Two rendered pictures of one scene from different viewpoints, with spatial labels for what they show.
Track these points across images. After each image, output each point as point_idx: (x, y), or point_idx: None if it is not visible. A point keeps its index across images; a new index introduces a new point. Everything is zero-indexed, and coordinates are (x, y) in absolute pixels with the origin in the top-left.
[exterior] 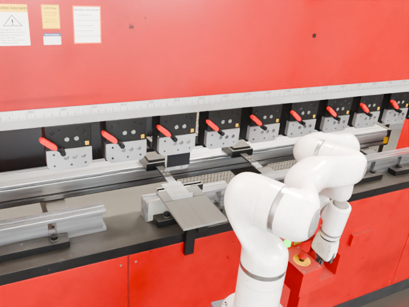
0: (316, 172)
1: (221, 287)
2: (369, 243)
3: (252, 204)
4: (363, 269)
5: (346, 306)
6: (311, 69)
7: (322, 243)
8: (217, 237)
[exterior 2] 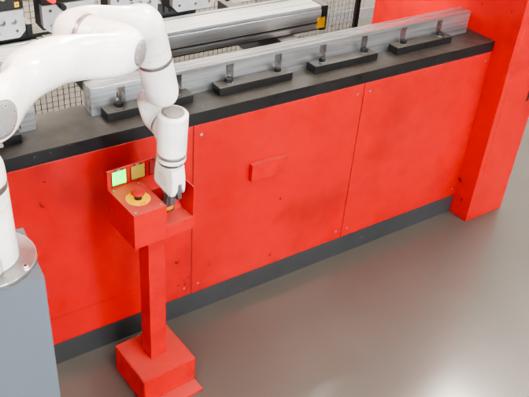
0: (42, 55)
1: (44, 251)
2: (286, 177)
3: None
4: (285, 216)
5: (271, 272)
6: None
7: (163, 172)
8: (14, 176)
